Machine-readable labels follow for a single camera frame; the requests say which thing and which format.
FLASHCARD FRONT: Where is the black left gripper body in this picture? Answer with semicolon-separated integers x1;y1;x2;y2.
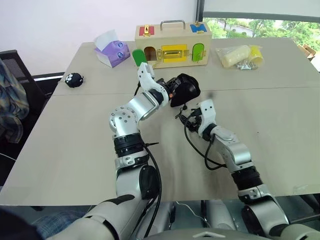
155;76;181;101

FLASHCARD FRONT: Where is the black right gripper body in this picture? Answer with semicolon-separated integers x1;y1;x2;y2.
186;111;204;134

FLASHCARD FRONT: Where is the clear bag with cream roll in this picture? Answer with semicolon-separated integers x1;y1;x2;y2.
215;44;253;69

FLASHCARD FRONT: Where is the purple tissue box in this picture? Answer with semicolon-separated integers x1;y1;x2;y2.
93;29;132;69

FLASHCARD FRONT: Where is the small metal parts pile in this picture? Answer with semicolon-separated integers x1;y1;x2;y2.
234;59;259;71

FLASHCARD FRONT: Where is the yellow plastic bag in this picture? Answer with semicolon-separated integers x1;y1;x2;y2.
249;44;265;65

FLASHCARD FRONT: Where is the black plush toy with eyes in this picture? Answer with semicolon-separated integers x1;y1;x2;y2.
64;72;85;89

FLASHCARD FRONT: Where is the silver robot torso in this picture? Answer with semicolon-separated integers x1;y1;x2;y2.
159;199;247;237

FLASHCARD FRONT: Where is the brown cardboard box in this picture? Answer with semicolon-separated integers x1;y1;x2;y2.
296;43;320;72

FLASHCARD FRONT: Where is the black office chair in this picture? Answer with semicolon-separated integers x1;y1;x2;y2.
0;49;66;187

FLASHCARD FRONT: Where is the blue plaid cloth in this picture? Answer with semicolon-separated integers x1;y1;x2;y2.
31;209;90;238

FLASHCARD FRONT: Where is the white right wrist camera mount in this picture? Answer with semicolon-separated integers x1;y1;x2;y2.
197;99;217;134

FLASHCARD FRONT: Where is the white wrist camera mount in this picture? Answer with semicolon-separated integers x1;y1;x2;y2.
136;62;168;101
197;99;217;134

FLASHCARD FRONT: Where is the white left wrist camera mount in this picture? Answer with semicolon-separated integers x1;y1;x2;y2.
136;62;168;101

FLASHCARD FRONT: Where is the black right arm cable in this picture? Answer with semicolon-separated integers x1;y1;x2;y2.
183;119;227;171

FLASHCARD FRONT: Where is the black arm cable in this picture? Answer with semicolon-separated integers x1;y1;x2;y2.
183;119;227;171
133;82;163;240

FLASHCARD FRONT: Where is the wooden lock box with handle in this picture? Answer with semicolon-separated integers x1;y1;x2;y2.
134;20;213;69

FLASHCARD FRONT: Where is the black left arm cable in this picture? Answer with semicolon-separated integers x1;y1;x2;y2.
133;82;163;240

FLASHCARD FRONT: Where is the thin white cable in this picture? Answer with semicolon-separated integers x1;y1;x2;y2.
176;200;210;222

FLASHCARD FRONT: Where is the black table frame bar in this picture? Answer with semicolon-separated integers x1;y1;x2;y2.
274;193;320;226

